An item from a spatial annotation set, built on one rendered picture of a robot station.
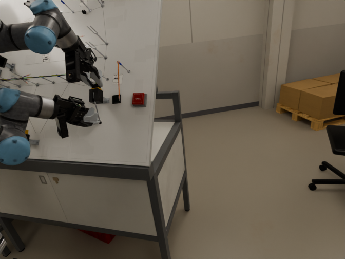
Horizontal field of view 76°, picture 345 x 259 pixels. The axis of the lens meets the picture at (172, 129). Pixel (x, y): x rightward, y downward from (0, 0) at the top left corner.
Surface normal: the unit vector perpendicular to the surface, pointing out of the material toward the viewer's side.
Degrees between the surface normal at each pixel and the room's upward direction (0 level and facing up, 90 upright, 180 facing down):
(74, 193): 90
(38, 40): 117
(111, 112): 54
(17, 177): 90
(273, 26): 90
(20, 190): 90
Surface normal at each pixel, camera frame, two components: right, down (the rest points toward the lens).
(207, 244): -0.11, -0.89
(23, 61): -0.26, -0.16
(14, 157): 0.60, 0.29
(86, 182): -0.25, 0.44
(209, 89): 0.17, 0.41
